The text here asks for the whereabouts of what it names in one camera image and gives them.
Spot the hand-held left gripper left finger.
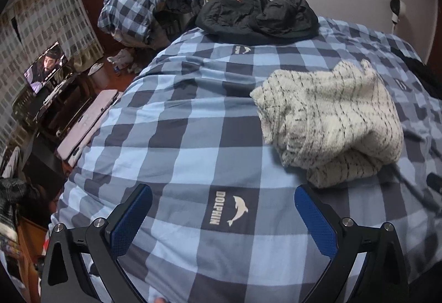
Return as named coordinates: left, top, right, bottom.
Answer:
left=41, top=184, right=154, bottom=303

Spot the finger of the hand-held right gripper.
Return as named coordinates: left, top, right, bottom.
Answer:
left=426, top=173, right=442, bottom=194

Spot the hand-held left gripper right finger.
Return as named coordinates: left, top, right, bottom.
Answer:
left=294, top=185, right=410, bottom=303

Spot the cream plaid jacket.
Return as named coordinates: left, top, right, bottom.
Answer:
left=249, top=59, right=404, bottom=189

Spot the blue checked bed sheet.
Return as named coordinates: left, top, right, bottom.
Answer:
left=50, top=15, right=442, bottom=303

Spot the pink board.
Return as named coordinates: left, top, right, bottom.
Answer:
left=56, top=89, right=120, bottom=160

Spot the dark crumpled cloth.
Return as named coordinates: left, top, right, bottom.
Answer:
left=0, top=177, right=42, bottom=221

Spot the dark wooden table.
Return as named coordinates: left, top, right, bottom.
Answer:
left=14, top=73, right=97, bottom=138

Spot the white bin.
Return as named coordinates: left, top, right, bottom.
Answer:
left=88, top=63, right=109, bottom=86

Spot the television screen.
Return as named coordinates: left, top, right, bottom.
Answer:
left=23, top=41, right=69, bottom=96

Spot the blue checked duvet pile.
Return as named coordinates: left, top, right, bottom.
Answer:
left=98, top=0, right=206, bottom=48

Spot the black puffer jacket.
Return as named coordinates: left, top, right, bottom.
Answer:
left=195, top=0, right=320, bottom=45

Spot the patterned curtain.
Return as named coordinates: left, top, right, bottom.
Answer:
left=0, top=0, right=104, bottom=110

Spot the white wall-mounted device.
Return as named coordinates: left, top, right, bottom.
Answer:
left=390, top=0, right=407, bottom=35

